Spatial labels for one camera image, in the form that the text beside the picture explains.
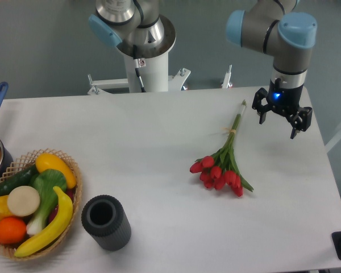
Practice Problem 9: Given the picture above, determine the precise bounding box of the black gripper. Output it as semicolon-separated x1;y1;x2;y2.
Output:
252;78;313;139

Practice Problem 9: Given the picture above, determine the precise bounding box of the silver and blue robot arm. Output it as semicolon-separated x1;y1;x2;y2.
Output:
88;1;317;136

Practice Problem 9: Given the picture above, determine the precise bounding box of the red tulip bouquet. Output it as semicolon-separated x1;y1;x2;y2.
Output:
189;101;253;197

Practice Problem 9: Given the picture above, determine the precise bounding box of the dark grey ribbed vase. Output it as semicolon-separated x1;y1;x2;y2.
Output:
81;195;132;251

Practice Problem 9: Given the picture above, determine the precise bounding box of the yellow plastic banana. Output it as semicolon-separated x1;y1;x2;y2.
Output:
14;186;73;258

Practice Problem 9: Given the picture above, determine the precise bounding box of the green bok choy toy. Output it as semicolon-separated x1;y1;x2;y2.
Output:
27;169;67;237

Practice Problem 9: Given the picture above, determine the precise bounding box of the dark green cucumber toy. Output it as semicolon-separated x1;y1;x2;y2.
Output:
0;164;39;196

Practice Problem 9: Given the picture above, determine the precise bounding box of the woven wicker basket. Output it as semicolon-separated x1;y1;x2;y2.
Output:
0;148;82;261

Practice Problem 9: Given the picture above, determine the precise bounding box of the beige round radish slice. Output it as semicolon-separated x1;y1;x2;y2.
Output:
7;186;40;217

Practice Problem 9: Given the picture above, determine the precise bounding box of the orange plastic fruit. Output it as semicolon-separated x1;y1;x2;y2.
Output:
0;217;27;245

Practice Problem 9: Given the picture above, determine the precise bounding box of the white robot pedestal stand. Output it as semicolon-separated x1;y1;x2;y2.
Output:
86;14;192;96

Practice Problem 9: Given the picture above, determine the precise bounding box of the black cable on pedestal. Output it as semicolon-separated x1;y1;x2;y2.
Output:
132;44;147;93

